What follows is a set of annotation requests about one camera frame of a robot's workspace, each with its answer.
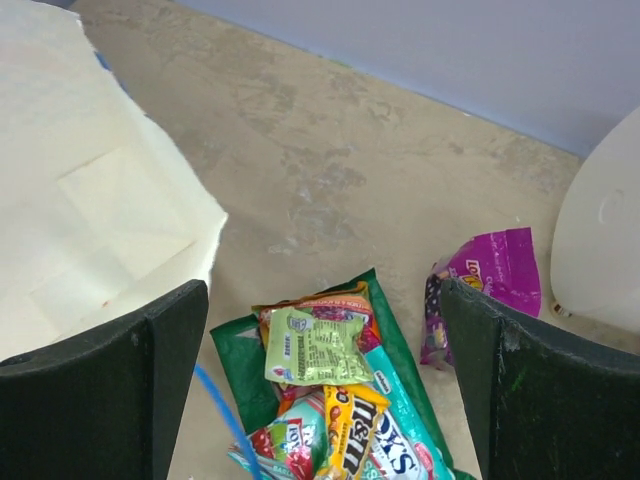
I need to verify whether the white cylindrical container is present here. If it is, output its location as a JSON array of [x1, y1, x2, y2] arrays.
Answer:
[[550, 110, 639, 334]]

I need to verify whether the yellow M&M's packet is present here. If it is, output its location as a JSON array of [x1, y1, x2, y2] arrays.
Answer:
[[315, 384, 390, 479]]

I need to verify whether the dark green snack bag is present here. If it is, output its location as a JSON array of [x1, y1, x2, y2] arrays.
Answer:
[[210, 268, 472, 479]]

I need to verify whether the colourful candy bag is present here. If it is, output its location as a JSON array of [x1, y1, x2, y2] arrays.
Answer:
[[252, 281, 381, 414]]

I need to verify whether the blue checkered paper bag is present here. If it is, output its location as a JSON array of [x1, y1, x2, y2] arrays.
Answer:
[[1, 1, 227, 363]]

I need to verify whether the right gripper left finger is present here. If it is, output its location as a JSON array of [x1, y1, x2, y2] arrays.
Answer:
[[1, 280, 209, 479]]

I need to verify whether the green snack pack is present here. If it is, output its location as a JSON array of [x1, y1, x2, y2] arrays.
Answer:
[[264, 307, 373, 387]]

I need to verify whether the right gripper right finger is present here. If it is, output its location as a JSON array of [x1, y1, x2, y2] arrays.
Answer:
[[441, 280, 639, 479]]

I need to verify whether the purple snack bag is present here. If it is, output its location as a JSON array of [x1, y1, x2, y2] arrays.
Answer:
[[420, 227, 542, 369]]

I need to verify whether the teal mint candy bag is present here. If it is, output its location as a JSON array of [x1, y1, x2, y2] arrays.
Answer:
[[229, 346, 454, 479]]

